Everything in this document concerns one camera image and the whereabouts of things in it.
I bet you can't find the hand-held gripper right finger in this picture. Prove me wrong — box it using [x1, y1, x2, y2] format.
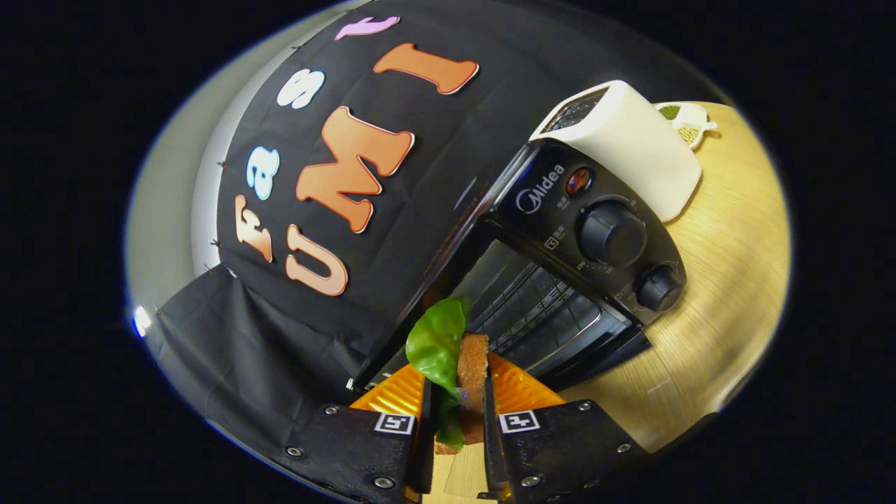
[482, 352, 653, 504]

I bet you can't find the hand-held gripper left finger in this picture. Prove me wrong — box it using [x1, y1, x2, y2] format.
[276, 363, 435, 504]

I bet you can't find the lettuce bread sandwich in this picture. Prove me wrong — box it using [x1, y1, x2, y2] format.
[405, 295, 491, 456]

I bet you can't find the black toaster oven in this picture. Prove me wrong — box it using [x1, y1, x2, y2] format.
[346, 138, 689, 393]

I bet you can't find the white pop-up toaster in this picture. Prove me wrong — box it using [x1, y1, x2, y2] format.
[528, 80, 703, 223]

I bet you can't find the white divided bean dish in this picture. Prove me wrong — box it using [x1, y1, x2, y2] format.
[654, 101, 719, 151]

